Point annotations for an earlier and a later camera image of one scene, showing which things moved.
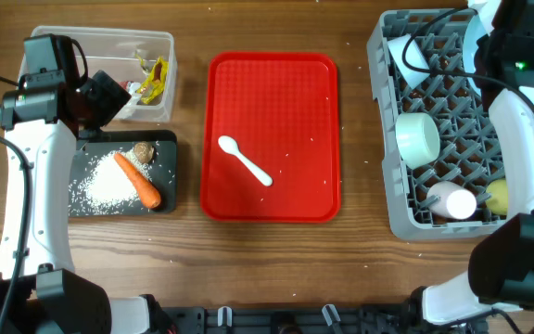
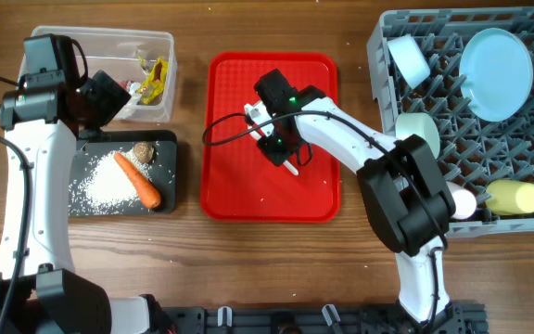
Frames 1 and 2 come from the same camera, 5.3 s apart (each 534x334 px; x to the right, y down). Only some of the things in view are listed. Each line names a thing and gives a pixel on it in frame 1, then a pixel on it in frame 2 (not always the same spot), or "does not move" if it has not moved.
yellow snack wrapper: [152, 90] does not move
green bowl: [418, 138] does not move
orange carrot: [149, 195] does not move
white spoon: [230, 145] → [290, 167]
